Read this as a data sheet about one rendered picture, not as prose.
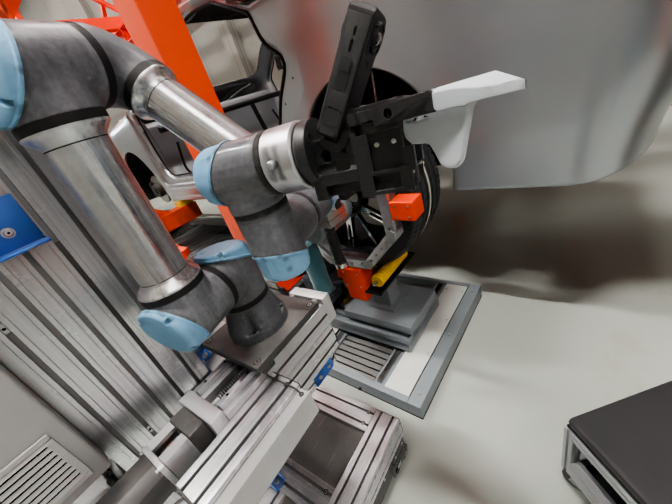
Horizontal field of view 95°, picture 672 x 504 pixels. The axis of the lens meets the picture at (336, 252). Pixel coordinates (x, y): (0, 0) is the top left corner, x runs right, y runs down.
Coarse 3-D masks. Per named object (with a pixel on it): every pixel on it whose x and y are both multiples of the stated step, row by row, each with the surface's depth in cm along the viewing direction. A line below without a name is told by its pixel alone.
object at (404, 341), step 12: (348, 300) 186; (336, 312) 179; (432, 312) 163; (336, 324) 175; (348, 324) 168; (360, 324) 166; (372, 324) 163; (420, 324) 153; (372, 336) 160; (384, 336) 153; (396, 336) 151; (408, 336) 149; (408, 348) 147
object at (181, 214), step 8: (184, 200) 315; (192, 200) 321; (176, 208) 316; (184, 208) 315; (192, 208) 321; (160, 216) 300; (168, 216) 304; (176, 216) 310; (184, 216) 315; (192, 216) 322; (168, 224) 304; (176, 224) 310
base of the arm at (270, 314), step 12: (264, 300) 72; (276, 300) 78; (240, 312) 70; (252, 312) 70; (264, 312) 72; (276, 312) 74; (228, 324) 73; (240, 324) 71; (252, 324) 72; (264, 324) 71; (276, 324) 73; (240, 336) 72; (252, 336) 71; (264, 336) 72
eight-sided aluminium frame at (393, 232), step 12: (384, 204) 106; (384, 216) 109; (384, 228) 112; (396, 228) 111; (324, 240) 144; (384, 240) 115; (324, 252) 142; (348, 252) 139; (360, 252) 136; (372, 252) 123; (384, 252) 119; (348, 264) 136; (360, 264) 132; (372, 264) 127
